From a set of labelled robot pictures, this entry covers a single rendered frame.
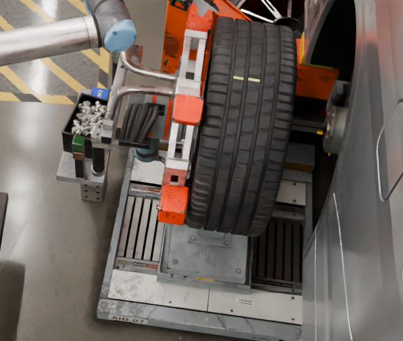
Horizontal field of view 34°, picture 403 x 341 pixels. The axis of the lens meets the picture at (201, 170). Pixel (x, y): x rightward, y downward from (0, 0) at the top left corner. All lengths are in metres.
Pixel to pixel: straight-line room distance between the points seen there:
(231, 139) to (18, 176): 1.43
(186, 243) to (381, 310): 1.36
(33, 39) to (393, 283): 1.06
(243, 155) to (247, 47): 0.31
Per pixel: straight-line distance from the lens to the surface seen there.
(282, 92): 1.77
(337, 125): 2.07
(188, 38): 1.91
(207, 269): 2.49
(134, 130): 1.82
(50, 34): 1.75
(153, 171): 2.87
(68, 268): 2.72
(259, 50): 1.83
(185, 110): 1.70
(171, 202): 1.83
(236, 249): 2.54
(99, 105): 2.44
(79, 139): 2.23
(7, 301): 2.68
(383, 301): 1.27
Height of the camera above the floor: 2.43
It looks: 54 degrees down
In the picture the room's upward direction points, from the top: 12 degrees clockwise
